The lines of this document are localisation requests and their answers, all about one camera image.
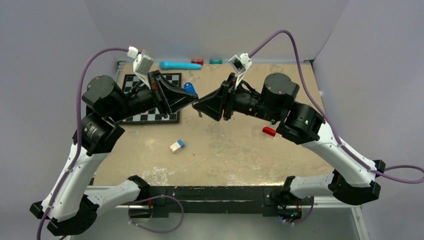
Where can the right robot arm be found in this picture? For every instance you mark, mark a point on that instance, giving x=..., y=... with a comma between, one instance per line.
x=350, y=182

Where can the blue key tag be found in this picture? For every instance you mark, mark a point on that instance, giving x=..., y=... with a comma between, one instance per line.
x=189, y=88

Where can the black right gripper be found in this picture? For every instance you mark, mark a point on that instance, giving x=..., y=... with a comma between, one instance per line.
x=209, y=106

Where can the white and blue toy brick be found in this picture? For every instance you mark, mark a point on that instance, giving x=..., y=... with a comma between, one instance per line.
x=176, y=146

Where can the teal arch toy block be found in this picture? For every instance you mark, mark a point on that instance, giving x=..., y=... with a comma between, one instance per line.
x=215, y=61

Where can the red toy base piece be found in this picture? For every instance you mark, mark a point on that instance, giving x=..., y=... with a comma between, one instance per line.
x=269, y=131

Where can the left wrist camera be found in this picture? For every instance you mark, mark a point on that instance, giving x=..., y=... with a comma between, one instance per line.
x=142, y=63

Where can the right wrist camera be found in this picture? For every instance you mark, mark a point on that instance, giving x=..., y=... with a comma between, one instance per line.
x=241, y=64

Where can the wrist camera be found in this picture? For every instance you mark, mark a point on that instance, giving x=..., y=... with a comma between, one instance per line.
x=241, y=64
x=142, y=63

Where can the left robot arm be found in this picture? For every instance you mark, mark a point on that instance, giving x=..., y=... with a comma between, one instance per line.
x=69, y=209

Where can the light blue flashlight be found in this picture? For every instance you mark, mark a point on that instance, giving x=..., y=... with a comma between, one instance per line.
x=169, y=65

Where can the red toy brick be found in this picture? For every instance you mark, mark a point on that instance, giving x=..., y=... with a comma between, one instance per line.
x=197, y=61

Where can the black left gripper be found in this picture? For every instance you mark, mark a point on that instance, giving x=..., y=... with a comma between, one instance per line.
x=169, y=97

